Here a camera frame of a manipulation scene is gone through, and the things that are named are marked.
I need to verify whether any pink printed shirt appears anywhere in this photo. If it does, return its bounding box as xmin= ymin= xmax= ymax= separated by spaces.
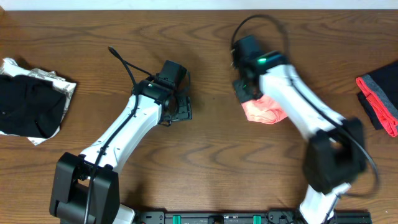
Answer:
xmin=241 ymin=95 xmax=288 ymax=124

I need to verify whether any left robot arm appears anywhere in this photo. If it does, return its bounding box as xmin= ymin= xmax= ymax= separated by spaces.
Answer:
xmin=49 ymin=60 xmax=192 ymax=224

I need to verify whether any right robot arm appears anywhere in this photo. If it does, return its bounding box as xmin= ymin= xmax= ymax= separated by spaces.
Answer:
xmin=231 ymin=35 xmax=366 ymax=223

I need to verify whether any red grey black garment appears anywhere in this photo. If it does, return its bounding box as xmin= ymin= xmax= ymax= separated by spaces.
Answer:
xmin=355 ymin=61 xmax=397 ymax=138

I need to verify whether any black folded garment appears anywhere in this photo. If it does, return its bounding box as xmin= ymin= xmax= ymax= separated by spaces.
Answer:
xmin=1 ymin=75 xmax=66 ymax=139

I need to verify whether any white patterned garment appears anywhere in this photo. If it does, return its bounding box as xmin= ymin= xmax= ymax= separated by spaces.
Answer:
xmin=1 ymin=58 xmax=76 ymax=146

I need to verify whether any black mounting rail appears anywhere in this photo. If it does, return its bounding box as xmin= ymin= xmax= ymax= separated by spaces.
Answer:
xmin=132 ymin=209 xmax=373 ymax=224

